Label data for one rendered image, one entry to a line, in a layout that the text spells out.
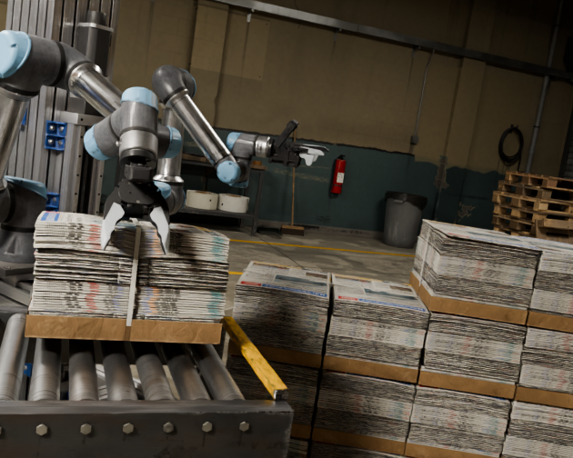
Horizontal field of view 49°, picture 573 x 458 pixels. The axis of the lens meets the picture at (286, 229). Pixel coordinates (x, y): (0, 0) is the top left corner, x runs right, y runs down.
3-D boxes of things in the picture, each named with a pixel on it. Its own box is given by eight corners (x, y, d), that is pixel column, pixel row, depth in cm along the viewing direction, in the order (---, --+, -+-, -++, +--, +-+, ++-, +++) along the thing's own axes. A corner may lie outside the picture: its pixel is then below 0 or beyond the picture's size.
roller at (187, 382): (161, 341, 153) (177, 328, 154) (197, 433, 110) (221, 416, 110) (149, 325, 152) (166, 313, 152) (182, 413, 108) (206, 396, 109)
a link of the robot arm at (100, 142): (125, 164, 143) (156, 146, 137) (84, 162, 134) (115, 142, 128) (118, 133, 144) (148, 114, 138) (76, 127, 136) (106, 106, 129)
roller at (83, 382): (79, 338, 147) (95, 323, 147) (84, 436, 103) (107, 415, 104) (64, 323, 145) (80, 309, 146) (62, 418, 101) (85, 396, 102)
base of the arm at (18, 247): (-20, 253, 180) (-17, 219, 179) (27, 250, 193) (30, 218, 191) (10, 264, 172) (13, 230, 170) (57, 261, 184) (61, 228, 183)
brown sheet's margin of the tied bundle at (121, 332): (130, 313, 151) (132, 294, 151) (142, 341, 124) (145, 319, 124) (104, 312, 149) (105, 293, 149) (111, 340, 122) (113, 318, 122)
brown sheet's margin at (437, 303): (408, 282, 222) (410, 270, 221) (489, 294, 221) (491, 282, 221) (428, 310, 184) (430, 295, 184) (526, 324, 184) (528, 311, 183)
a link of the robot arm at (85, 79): (71, 81, 173) (174, 173, 149) (35, 74, 164) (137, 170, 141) (85, 42, 169) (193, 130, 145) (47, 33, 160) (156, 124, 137)
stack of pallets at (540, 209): (548, 269, 899) (567, 179, 880) (605, 286, 814) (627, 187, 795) (476, 263, 844) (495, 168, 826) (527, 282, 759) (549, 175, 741)
